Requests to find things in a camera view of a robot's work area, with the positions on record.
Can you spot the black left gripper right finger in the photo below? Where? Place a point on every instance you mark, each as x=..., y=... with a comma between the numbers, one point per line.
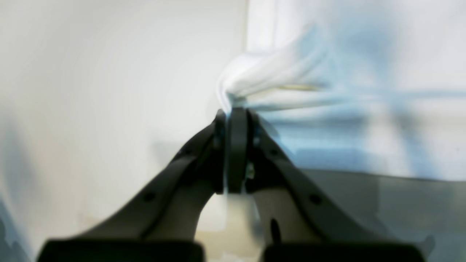
x=301, y=223

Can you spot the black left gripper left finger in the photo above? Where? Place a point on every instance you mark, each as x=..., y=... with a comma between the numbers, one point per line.
x=159, y=223

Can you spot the white t-shirt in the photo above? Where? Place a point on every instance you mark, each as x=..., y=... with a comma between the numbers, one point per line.
x=373, y=86

